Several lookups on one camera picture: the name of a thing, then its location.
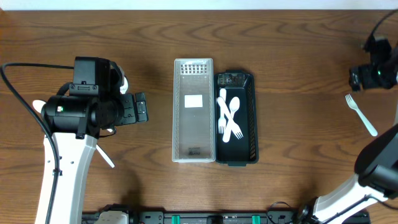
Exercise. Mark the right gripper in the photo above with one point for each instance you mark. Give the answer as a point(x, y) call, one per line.
point(371, 78)

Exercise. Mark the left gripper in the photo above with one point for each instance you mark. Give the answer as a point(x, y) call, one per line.
point(129, 108)

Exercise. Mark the white spoon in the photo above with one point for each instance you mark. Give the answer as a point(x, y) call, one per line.
point(105, 156)
point(38, 105)
point(233, 107)
point(124, 88)

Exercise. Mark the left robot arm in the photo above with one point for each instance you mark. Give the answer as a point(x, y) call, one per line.
point(96, 99)

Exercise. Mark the clear plastic basket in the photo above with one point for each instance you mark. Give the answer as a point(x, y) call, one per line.
point(193, 132)

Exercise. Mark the dark green plastic basket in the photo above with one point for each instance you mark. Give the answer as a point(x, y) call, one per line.
point(237, 152)

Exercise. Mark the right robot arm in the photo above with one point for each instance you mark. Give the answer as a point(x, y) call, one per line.
point(374, 181)

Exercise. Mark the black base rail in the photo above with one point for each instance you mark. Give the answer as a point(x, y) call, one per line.
point(117, 213)

